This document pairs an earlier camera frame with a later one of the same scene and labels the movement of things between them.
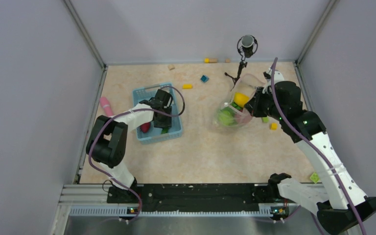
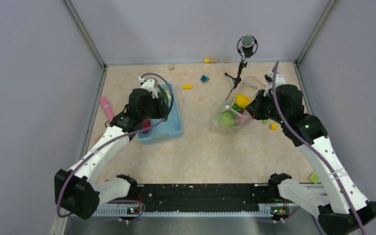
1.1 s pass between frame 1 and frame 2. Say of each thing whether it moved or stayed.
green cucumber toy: moved
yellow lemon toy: stayed
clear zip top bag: stayed
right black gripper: stayed
